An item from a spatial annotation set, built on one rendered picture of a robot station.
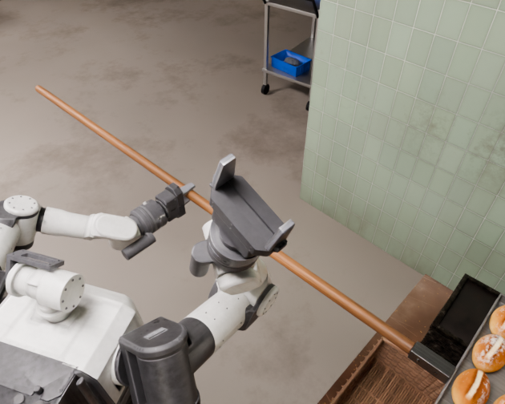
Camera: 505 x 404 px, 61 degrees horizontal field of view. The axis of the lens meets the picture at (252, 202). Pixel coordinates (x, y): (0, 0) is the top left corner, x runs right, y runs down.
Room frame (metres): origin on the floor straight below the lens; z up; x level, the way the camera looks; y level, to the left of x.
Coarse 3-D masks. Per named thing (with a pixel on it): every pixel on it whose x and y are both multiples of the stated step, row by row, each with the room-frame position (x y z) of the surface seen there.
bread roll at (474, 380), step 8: (464, 376) 0.38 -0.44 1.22; (472, 376) 0.37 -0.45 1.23; (480, 376) 0.37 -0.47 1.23; (456, 384) 0.37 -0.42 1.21; (464, 384) 0.36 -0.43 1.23; (472, 384) 0.36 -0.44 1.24; (480, 384) 0.36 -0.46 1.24; (488, 384) 0.36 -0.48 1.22; (456, 392) 0.35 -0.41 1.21; (464, 392) 0.34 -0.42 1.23; (472, 392) 0.34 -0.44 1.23; (480, 392) 0.34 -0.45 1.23; (488, 392) 0.35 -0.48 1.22; (456, 400) 0.34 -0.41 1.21; (464, 400) 0.33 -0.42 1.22; (472, 400) 0.33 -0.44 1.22; (480, 400) 0.33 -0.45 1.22
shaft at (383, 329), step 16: (48, 96) 1.52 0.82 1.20; (96, 128) 1.29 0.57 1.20; (112, 144) 1.21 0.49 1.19; (144, 160) 1.10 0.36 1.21; (160, 176) 1.03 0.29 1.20; (192, 192) 0.95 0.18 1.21; (208, 208) 0.88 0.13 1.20; (272, 256) 0.71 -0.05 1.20; (288, 256) 0.70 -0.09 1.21; (304, 272) 0.65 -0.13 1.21; (320, 288) 0.61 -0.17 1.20; (352, 304) 0.56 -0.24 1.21; (368, 320) 0.52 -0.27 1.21; (384, 336) 0.48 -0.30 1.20; (400, 336) 0.47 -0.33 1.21
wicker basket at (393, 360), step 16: (384, 352) 0.71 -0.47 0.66; (400, 352) 0.67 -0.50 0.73; (368, 368) 0.68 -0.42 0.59; (384, 368) 0.68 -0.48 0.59; (400, 368) 0.66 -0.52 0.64; (416, 368) 0.63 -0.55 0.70; (352, 384) 0.59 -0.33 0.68; (368, 384) 0.62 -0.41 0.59; (384, 384) 0.62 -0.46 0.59; (400, 384) 0.62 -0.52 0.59; (416, 384) 0.61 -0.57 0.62; (432, 384) 0.59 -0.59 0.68; (336, 400) 0.51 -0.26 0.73; (352, 400) 0.57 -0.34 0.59; (368, 400) 0.57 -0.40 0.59; (384, 400) 0.57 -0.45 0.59; (400, 400) 0.57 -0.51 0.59; (416, 400) 0.57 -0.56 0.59; (432, 400) 0.57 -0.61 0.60
